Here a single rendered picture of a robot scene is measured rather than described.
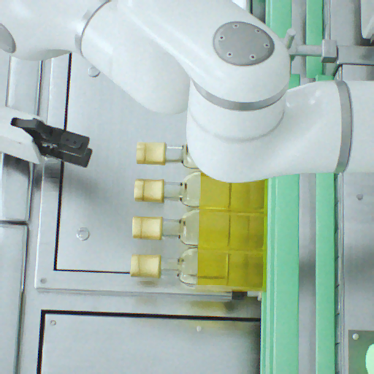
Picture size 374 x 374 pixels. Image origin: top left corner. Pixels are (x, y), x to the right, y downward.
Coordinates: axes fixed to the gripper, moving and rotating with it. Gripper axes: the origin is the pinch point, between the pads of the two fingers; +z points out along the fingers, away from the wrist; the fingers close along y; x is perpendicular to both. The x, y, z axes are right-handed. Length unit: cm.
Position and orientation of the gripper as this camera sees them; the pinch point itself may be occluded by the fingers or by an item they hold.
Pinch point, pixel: (77, 150)
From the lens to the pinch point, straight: 145.7
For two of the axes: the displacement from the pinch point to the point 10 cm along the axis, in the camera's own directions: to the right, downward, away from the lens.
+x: 2.9, -9.2, 2.7
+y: 0.2, -2.8, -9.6
